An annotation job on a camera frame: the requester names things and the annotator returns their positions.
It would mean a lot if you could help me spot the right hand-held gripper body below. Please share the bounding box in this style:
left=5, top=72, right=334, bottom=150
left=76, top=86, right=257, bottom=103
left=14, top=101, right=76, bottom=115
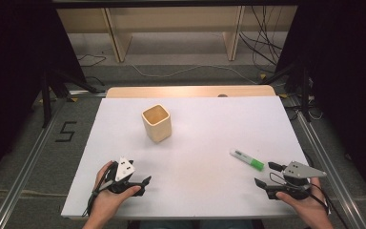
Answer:
left=266, top=160, right=328, bottom=201

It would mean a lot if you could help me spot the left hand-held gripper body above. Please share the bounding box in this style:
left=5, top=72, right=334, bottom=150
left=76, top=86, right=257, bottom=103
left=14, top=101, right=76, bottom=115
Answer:
left=107, top=156, right=147, bottom=197

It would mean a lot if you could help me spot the person's left hand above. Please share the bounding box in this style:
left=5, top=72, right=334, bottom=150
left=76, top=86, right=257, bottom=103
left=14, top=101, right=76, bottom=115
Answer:
left=90, top=160, right=142, bottom=221

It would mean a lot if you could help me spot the person's right hand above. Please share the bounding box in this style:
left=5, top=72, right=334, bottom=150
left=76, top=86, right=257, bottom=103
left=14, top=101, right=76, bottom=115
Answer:
left=274, top=177, right=332, bottom=223

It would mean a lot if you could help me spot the white and green marker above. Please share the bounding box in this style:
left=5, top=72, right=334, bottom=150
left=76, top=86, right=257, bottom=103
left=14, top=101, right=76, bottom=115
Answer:
left=229, top=148, right=265, bottom=173

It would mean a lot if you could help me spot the beige square cup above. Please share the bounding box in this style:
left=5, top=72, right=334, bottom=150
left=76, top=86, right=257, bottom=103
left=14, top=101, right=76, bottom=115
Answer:
left=140, top=103, right=173, bottom=144

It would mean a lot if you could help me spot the white table board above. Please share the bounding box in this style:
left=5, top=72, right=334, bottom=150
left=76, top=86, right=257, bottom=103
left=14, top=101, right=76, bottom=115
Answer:
left=60, top=95, right=310, bottom=220

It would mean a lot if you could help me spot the wooden table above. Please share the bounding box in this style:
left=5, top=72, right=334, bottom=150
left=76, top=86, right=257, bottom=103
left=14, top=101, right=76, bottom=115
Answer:
left=105, top=84, right=277, bottom=99

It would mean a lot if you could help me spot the black tripod stand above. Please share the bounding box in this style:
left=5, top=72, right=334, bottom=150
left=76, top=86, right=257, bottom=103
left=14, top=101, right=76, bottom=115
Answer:
left=38, top=67, right=102, bottom=129
left=259, top=58, right=315, bottom=123

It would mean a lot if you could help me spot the dark curtain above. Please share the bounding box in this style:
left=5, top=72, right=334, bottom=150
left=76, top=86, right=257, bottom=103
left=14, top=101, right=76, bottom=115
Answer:
left=0, top=0, right=88, bottom=189
left=274, top=0, right=366, bottom=206

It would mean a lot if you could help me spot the aluminium floor rail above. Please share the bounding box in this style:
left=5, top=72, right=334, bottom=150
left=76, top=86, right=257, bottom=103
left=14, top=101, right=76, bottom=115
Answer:
left=0, top=90, right=108, bottom=229
left=284, top=94, right=366, bottom=229

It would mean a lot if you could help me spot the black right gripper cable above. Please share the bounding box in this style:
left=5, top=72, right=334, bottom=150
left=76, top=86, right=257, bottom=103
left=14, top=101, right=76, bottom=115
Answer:
left=268, top=172, right=349, bottom=229

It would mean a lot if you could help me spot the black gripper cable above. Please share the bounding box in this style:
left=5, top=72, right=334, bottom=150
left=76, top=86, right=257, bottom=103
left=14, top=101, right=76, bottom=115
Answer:
left=81, top=162, right=116, bottom=219
left=268, top=172, right=349, bottom=229

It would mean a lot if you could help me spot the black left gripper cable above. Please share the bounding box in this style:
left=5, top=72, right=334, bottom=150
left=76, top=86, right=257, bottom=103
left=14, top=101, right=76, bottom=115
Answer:
left=81, top=162, right=116, bottom=219

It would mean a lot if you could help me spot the thin black floor cable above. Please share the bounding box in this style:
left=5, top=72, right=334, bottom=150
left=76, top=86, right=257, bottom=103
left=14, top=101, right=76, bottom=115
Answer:
left=76, top=52, right=108, bottom=69

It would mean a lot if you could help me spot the white floor cable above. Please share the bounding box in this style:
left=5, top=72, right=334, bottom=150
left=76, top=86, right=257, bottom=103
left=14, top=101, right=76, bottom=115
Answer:
left=129, top=62, right=259, bottom=86

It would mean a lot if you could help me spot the bundle of black cables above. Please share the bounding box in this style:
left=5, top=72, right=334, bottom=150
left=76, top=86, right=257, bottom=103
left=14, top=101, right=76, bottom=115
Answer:
left=237, top=5, right=288, bottom=67

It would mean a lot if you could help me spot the light wooden desk frame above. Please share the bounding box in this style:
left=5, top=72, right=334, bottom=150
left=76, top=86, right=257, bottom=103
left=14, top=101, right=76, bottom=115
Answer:
left=56, top=5, right=298, bottom=63

